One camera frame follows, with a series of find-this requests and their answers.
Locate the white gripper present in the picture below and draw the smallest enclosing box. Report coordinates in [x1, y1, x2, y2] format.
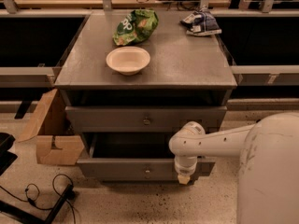
[175, 156, 197, 185]

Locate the grey drawer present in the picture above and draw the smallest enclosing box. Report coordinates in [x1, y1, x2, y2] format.
[65, 106, 227, 133]
[76, 132, 217, 183]

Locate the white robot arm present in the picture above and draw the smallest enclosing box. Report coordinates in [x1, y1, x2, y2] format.
[169, 112, 299, 224]

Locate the grey drawer cabinet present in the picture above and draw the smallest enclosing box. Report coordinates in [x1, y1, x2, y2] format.
[55, 10, 236, 179]

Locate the grey top drawer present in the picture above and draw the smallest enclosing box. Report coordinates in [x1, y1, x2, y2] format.
[65, 106, 227, 133]

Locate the black stand base left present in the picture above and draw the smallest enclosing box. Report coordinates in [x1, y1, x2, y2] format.
[0, 184, 75, 224]

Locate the white bowl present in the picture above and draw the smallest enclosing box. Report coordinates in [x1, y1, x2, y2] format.
[106, 47, 150, 76]

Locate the brown cardboard box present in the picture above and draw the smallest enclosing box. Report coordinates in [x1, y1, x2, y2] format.
[18, 89, 84, 165]

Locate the blue white snack bag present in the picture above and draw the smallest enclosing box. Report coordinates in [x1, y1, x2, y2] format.
[180, 7, 221, 36]

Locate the green chip bag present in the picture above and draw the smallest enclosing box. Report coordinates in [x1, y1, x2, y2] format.
[113, 9, 159, 46]

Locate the black object at left edge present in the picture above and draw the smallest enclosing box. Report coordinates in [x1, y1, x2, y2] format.
[0, 133, 18, 175]

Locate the black cable on floor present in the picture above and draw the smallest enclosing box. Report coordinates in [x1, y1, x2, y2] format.
[0, 173, 78, 224]

